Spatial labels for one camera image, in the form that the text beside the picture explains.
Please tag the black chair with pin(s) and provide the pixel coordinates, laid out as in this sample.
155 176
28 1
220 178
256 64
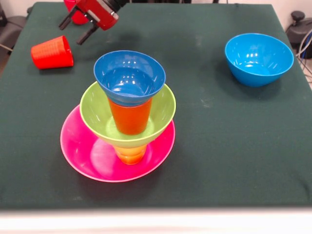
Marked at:
298 26
12 29

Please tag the green bowl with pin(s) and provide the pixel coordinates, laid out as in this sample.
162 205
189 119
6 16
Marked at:
95 114

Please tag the yellow cup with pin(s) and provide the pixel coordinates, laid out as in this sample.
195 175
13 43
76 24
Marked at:
131 156

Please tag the small dark blue bowl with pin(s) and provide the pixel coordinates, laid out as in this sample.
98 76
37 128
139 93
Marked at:
129 73

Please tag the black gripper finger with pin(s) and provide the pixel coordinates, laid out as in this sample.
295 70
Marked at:
87 35
68 19

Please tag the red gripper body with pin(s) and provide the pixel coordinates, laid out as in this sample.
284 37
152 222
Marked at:
100 13

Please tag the light blue bowl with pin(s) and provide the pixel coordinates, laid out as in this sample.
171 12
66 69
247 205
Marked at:
258 61

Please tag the dark green table cloth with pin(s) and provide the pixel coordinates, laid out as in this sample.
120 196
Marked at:
219 170

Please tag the red cup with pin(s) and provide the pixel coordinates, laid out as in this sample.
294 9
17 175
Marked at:
51 54
80 19

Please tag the large pink bowl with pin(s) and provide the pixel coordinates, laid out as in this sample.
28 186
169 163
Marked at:
78 151

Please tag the orange cup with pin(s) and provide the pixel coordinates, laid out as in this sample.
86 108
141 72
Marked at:
129 119

